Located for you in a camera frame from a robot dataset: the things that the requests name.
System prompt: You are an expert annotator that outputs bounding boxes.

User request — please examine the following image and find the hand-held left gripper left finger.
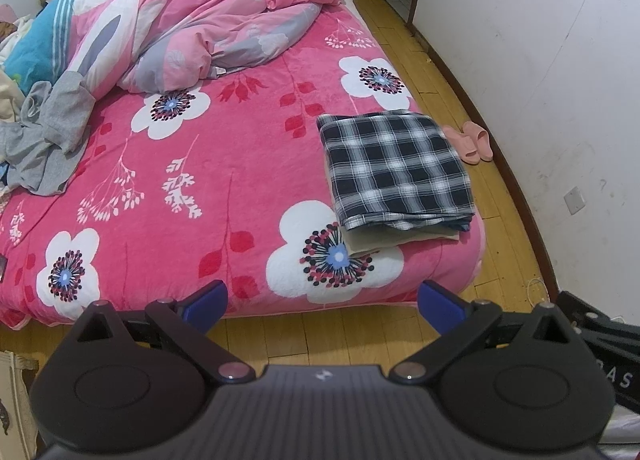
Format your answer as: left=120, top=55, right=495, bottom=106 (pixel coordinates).
left=64, top=280, right=252, bottom=385

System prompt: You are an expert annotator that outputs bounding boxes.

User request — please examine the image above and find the teal striped pillow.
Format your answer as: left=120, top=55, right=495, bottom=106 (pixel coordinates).
left=5, top=0, right=86, bottom=90

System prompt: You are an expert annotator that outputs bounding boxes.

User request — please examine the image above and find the white cable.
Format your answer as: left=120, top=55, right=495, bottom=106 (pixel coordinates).
left=525, top=277, right=552, bottom=311

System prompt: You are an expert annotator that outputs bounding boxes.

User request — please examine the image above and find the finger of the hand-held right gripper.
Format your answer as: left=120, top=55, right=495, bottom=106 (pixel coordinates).
left=556, top=290, right=617, bottom=333

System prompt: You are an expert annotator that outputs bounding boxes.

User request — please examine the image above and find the pink slipper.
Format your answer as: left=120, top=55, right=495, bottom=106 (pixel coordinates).
left=462, top=121, right=495, bottom=162
left=442, top=127, right=481, bottom=164

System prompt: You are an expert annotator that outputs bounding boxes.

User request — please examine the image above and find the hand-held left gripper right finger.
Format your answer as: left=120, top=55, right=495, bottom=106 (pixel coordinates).
left=389, top=280, right=593, bottom=386

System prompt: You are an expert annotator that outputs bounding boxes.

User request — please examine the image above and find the grey hoodie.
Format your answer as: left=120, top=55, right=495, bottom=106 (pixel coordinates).
left=0, top=80, right=98, bottom=197

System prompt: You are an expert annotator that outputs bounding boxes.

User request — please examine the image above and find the beige tote bag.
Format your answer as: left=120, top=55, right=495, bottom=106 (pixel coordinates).
left=0, top=350, right=41, bottom=460

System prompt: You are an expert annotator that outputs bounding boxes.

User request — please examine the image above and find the pink printed quilt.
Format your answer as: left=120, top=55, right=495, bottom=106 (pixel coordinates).
left=65, top=0, right=346, bottom=100

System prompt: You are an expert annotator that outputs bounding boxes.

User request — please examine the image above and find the pink floral blanket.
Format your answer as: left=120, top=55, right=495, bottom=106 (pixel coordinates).
left=0, top=0, right=486, bottom=328

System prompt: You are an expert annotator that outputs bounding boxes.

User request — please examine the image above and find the white wall socket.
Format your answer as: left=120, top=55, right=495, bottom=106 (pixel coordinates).
left=564, top=186, right=587, bottom=215

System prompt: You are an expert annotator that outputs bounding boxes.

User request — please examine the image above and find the black white plaid shirt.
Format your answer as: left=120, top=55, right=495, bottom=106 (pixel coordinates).
left=316, top=110, right=476, bottom=231

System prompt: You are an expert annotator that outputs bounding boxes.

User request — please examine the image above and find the folded beige garment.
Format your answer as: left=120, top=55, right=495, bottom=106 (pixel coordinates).
left=322, top=160, right=461, bottom=257

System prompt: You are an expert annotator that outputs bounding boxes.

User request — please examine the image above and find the white cloth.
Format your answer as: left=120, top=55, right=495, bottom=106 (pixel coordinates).
left=597, top=404, right=640, bottom=447

